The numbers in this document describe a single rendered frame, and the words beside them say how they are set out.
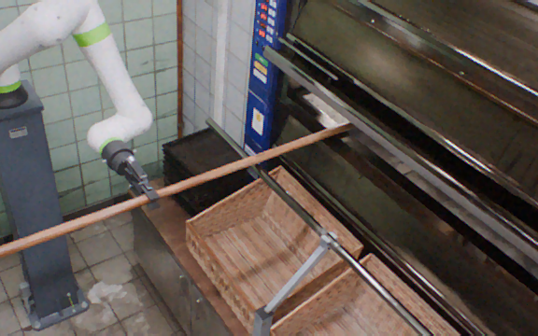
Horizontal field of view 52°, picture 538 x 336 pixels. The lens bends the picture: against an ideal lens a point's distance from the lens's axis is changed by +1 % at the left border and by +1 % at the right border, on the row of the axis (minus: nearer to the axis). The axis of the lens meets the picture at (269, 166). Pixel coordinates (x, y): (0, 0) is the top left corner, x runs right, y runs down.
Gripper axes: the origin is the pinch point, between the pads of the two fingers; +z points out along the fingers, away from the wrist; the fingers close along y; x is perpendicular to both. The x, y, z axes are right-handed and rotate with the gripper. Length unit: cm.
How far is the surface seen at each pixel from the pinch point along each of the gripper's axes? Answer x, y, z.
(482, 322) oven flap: -73, 23, 80
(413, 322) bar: -38, 2, 76
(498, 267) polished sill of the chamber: -75, 2, 76
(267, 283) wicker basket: -45, 61, 10
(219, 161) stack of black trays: -52, 35, -40
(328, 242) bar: -37, 2, 42
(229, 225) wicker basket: -48, 59, -24
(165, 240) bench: -22, 62, -33
